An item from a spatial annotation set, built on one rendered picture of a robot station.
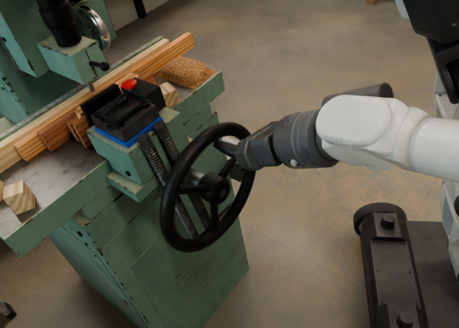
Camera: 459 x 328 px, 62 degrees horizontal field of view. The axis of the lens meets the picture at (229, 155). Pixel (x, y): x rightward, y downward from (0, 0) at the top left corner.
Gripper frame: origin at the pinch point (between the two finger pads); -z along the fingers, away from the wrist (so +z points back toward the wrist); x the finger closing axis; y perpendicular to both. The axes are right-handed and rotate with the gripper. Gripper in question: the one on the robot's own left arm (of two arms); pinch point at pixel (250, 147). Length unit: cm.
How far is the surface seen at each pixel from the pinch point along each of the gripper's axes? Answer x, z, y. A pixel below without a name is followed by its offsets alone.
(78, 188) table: -24.7, -23.6, 4.7
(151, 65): 8.2, -35.4, 22.3
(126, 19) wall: 142, -278, 88
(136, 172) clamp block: -16.2, -14.4, 3.5
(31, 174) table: -29.4, -32.4, 10.3
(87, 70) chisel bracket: -11.3, -26.8, 25.3
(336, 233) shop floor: 65, -51, -67
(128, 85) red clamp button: -9.4, -15.7, 18.9
